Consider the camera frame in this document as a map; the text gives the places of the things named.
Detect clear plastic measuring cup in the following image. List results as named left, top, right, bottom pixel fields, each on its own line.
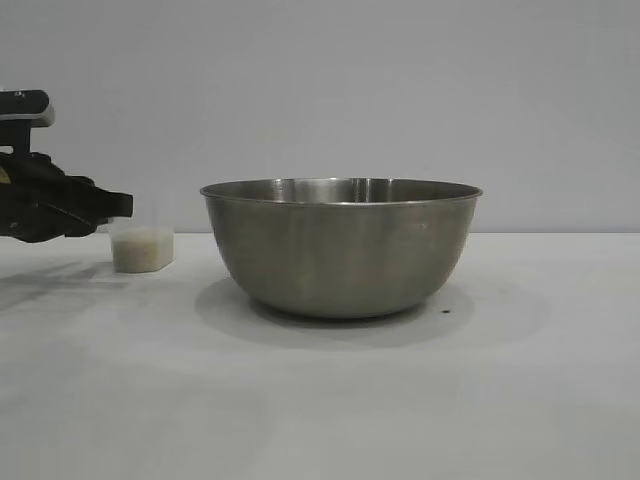
left=105, top=197, right=177, bottom=274

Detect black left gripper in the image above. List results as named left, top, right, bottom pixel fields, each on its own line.
left=0, top=149, right=134, bottom=245

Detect white rice grains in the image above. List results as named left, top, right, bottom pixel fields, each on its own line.
left=112, top=224, right=175, bottom=274

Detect stainless steel mixing bowl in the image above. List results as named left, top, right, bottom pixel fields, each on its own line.
left=198, top=177, right=485, bottom=320

